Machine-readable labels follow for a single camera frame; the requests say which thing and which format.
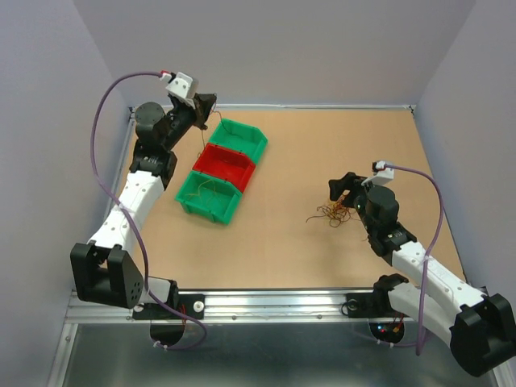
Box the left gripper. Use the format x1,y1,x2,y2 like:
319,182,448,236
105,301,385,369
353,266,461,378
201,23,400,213
161,94,215,152

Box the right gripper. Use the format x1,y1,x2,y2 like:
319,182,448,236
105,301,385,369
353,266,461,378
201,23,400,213
329,171,384,234

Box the dark brown cable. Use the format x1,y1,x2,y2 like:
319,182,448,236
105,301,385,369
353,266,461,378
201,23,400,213
196,93,227,159

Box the cable bundle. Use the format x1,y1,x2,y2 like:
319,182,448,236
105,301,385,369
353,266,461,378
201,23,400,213
305,193,360,229

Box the yellow cables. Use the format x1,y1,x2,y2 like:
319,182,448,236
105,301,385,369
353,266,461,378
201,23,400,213
185,179,227,209

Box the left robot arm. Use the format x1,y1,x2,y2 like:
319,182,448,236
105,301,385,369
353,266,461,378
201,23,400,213
70,94,217,318

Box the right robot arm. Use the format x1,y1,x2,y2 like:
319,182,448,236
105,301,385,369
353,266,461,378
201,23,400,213
328,163,515,377

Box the far green bin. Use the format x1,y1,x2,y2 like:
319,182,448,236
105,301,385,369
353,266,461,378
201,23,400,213
209,119,268,164

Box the green bin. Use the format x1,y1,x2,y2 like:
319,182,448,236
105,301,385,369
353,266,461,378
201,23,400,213
209,119,268,164
175,170,242,225

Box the red bin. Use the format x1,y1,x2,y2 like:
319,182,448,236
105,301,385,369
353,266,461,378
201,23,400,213
193,143,256,193

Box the near green bin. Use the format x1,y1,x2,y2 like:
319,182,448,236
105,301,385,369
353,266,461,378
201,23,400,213
175,170,242,225

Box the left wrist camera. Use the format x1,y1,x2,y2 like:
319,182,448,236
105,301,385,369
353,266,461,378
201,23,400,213
166,72,198,102

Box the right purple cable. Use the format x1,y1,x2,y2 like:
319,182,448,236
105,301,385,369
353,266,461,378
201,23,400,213
382,163,447,356

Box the aluminium rail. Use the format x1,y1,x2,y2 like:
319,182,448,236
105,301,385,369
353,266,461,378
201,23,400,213
65,288,372,325

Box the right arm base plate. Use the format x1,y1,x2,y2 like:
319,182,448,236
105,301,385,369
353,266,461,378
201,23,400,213
340,292,407,318

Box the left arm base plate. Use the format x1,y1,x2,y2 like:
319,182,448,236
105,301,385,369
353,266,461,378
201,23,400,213
132,293,206,321

